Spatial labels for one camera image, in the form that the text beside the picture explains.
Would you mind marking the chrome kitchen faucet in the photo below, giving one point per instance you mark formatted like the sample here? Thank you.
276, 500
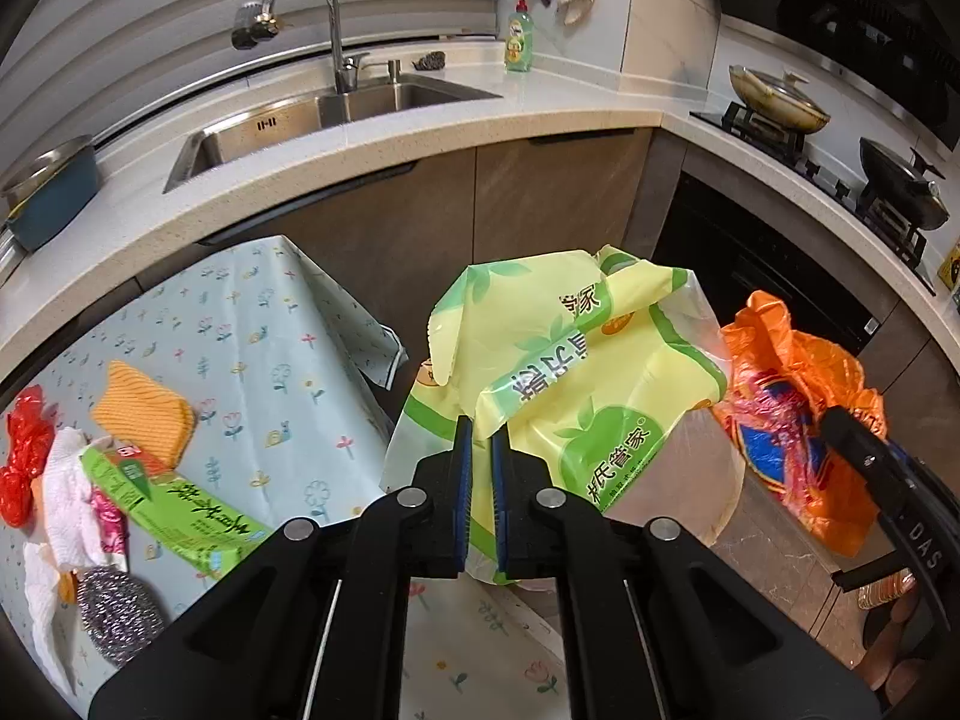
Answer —
335, 22

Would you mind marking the yellow green plastic bag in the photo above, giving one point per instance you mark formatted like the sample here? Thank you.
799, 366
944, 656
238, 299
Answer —
570, 367

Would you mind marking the black built-in oven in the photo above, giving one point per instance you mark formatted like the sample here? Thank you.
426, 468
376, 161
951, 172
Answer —
750, 262

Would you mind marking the black range hood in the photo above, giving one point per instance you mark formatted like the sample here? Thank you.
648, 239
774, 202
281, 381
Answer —
847, 0

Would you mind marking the green cardboard box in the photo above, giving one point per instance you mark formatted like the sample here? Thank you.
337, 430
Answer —
187, 517

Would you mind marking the white window blind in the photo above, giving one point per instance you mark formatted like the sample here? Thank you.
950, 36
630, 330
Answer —
150, 22

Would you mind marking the blue basin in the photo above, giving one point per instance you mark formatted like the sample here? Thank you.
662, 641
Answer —
56, 195

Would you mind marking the steel wool scrubber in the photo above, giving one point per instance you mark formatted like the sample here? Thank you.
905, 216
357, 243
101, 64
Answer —
120, 615

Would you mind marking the orange striped cloth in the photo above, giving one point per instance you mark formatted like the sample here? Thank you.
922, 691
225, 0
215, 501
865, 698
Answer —
142, 409

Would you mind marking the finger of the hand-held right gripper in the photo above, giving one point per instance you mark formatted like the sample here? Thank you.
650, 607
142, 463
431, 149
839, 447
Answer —
851, 439
870, 579

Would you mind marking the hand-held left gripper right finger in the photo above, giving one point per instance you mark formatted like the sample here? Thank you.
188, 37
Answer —
501, 502

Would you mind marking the brown kitchen cabinet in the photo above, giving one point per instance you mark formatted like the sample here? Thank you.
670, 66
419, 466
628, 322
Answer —
540, 195

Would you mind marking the green dish soap bottle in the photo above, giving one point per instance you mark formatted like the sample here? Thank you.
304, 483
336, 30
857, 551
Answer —
517, 41

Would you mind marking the frying pan with glass lid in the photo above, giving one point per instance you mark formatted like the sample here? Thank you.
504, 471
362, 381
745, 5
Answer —
780, 101

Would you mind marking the floral light blue tablecloth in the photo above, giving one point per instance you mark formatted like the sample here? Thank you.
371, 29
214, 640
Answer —
262, 390

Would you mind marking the orange plastic bag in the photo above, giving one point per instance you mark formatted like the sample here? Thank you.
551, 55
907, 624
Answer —
795, 360

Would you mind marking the yellow black packet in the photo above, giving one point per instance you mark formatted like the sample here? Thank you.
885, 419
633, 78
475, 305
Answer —
951, 262

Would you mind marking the black gas stove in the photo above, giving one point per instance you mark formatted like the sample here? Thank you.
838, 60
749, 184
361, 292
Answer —
832, 172

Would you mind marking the dark scouring ball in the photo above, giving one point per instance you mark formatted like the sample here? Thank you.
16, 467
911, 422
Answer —
431, 62

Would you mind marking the red plastic bag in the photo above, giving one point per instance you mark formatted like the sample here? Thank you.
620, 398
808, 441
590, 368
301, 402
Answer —
26, 435

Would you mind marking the black wok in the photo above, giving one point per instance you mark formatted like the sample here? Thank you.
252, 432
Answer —
900, 184

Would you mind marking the crumpled white tissue paper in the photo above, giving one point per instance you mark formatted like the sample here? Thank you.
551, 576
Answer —
71, 502

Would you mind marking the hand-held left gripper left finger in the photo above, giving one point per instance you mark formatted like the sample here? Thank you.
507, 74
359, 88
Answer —
463, 480

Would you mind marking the stainless steel sink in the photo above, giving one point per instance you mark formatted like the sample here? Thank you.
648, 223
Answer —
375, 101

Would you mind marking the person's right hand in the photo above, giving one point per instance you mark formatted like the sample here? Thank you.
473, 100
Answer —
896, 645

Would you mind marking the pink wrapper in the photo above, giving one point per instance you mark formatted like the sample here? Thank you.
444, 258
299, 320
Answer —
111, 532

